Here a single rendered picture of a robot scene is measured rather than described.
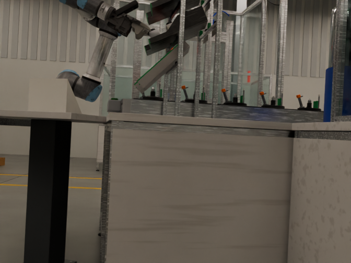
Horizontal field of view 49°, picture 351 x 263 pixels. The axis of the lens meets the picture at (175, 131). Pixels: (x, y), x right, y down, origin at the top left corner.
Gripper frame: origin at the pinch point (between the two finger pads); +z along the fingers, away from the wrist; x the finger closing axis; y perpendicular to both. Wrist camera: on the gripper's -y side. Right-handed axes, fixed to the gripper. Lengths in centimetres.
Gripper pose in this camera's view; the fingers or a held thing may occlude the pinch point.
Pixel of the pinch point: (150, 31)
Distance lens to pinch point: 182.8
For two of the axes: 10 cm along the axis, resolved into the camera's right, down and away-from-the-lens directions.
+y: -4.7, 8.8, -0.4
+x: 0.5, -0.2, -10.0
